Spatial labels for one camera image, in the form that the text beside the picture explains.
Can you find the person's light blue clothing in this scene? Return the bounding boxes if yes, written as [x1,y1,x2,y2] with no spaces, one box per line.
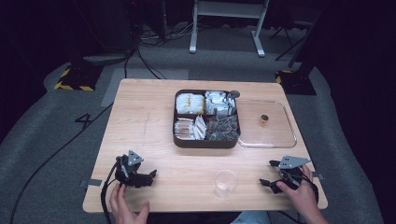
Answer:
[230,210,273,224]

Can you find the grey flat stand foot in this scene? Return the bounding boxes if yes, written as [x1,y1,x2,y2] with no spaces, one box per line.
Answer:
[81,51,134,67]

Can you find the pile of white yellow packets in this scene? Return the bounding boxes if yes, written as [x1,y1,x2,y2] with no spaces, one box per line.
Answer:
[175,91,206,115]

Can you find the person's right hand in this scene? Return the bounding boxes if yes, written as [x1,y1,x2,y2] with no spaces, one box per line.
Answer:
[276,163,319,216]

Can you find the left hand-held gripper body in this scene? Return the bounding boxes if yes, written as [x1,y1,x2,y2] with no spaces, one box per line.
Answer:
[115,149,149,188]

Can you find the long black floor cable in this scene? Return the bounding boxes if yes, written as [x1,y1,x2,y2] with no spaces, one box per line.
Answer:
[8,103,114,224]

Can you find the clear plastic cup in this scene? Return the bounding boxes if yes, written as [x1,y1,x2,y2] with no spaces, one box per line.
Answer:
[213,169,239,199]

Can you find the black yellow striped stand base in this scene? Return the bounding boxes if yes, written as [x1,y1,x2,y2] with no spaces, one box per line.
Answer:
[53,63,105,92]
[275,69,318,96]

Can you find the bundle of floor cables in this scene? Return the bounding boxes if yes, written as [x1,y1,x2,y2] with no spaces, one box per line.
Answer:
[123,17,204,80]

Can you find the pile of dark packets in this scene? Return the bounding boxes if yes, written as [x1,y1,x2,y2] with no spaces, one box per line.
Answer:
[205,115,240,142]

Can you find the black tripod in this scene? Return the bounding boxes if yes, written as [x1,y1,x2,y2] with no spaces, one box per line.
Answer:
[268,17,314,62]

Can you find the brown compartment box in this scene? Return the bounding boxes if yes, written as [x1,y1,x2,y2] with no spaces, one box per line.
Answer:
[172,89,242,149]

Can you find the white desk frame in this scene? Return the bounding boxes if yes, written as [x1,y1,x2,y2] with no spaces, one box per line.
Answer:
[189,0,271,59]

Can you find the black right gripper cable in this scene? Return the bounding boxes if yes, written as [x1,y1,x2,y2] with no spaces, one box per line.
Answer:
[277,169,320,224]

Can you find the pile of white stick packets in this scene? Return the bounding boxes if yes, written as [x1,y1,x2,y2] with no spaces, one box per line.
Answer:
[174,115,207,141]

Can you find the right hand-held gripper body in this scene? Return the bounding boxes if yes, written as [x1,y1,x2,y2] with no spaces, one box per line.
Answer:
[277,155,312,190]

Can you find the pile of silver packets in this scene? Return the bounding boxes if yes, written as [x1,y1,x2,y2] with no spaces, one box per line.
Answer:
[205,90,237,117]

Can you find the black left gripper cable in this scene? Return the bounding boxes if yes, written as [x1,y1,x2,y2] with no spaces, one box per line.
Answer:
[99,157,126,224]

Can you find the person's left hand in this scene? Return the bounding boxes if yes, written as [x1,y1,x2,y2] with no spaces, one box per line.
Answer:
[108,182,151,224]

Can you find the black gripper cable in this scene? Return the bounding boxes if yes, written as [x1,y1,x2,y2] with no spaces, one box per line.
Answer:
[277,169,320,224]
[99,157,126,224]

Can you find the clear lid with knob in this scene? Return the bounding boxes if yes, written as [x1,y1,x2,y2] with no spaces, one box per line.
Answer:
[235,99,298,149]

